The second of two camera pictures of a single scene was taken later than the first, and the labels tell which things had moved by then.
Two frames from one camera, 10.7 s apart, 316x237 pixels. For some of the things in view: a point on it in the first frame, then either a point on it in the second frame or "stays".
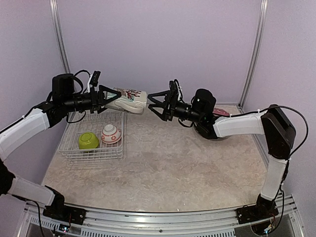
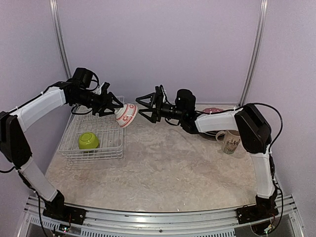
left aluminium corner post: [57, 21] stays
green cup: [88, 140] stays
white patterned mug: [131, 101] to [230, 141]
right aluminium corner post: [258, 43] stays
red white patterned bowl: [110, 134] to [125, 115]
